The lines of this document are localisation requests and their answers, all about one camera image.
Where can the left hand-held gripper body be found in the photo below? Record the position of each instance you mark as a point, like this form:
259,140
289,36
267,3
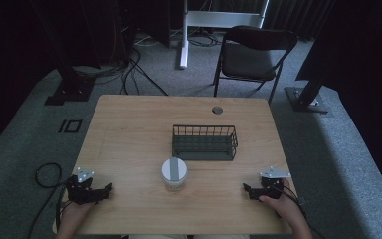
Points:
79,192

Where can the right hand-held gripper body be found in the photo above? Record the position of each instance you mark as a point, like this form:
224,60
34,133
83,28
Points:
272,187

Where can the person's left hand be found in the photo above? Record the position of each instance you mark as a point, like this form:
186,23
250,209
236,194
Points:
74,212

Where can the person's right hand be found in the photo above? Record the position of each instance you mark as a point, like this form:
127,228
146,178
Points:
280,207

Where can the clear jar with white lid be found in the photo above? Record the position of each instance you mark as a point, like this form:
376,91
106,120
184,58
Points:
174,174

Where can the black stand with bolted base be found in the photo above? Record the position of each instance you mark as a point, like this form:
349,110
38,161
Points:
306,98

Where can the black stand with flat base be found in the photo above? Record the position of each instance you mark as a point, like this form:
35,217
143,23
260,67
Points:
71,88

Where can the black folding chair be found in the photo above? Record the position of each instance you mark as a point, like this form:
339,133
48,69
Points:
250,59

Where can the dark curtain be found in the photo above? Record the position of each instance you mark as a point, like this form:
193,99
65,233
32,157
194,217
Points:
298,16

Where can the white metal desk frame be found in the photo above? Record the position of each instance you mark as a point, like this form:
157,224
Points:
192,20

